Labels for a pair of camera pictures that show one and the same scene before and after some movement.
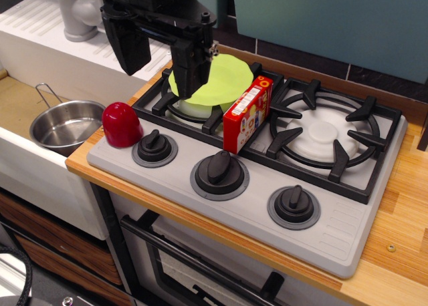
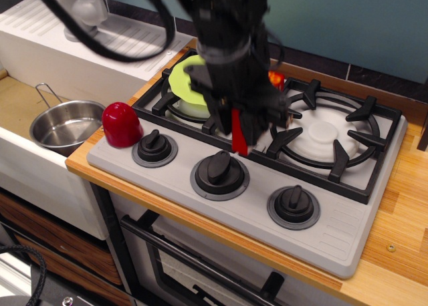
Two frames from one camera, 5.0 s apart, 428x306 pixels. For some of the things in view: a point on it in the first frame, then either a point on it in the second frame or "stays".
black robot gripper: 170,13 -> 240,82
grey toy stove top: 309,184 stays
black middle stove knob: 220,177 stays
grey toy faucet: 81,14 stays
